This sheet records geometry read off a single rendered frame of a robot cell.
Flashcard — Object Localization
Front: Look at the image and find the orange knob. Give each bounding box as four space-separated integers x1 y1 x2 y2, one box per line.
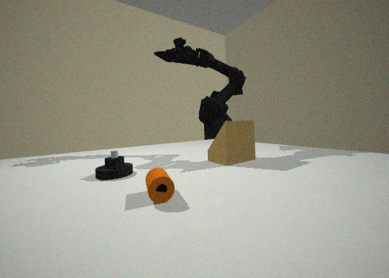
146 168 175 203

